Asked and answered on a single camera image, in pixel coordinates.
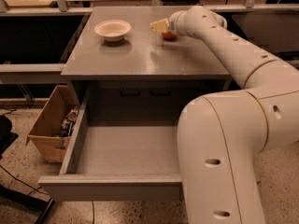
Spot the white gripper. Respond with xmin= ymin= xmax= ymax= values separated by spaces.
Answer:
xmin=149 ymin=11 xmax=187 ymax=36

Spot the red apple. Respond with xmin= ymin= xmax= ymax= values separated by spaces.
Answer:
xmin=162 ymin=32 xmax=176 ymax=40

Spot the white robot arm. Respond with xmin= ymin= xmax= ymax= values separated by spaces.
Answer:
xmin=150 ymin=6 xmax=299 ymax=224

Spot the grey drawer cabinet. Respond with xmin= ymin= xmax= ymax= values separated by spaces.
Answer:
xmin=62 ymin=7 xmax=230 ymax=110

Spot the open grey top drawer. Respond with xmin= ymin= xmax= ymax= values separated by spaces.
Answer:
xmin=39 ymin=83 xmax=185 ymax=202

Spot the white paper bowl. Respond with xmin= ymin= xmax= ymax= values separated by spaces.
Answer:
xmin=94 ymin=20 xmax=132 ymax=42

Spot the cardboard box with clutter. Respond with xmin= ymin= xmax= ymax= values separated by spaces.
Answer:
xmin=27 ymin=85 xmax=77 ymax=162

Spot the black chair base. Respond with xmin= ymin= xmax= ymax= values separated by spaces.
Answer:
xmin=0 ymin=114 xmax=54 ymax=224

